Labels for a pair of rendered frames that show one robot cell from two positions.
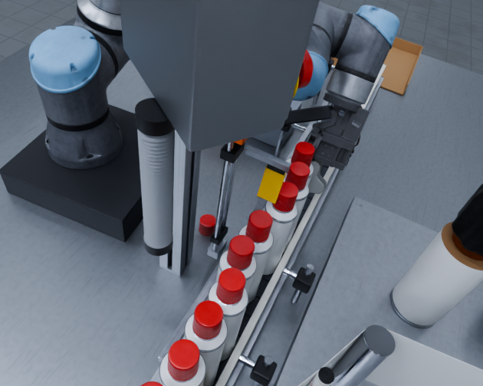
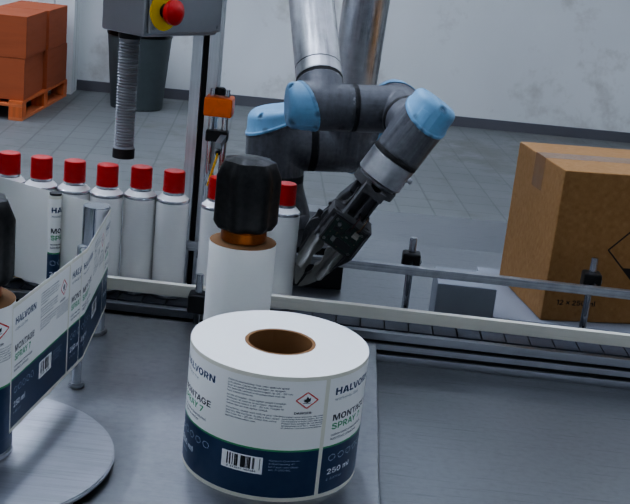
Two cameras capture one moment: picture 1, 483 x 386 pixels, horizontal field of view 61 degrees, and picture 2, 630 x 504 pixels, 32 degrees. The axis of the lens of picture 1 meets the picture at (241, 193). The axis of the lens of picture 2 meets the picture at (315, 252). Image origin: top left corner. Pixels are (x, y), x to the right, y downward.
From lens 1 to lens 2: 172 cm
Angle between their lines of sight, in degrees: 66
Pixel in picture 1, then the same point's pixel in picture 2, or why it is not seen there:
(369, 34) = (401, 108)
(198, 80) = not seen: outside the picture
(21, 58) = (381, 214)
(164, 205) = (120, 102)
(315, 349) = (128, 324)
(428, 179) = (530, 434)
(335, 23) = (391, 98)
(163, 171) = (122, 69)
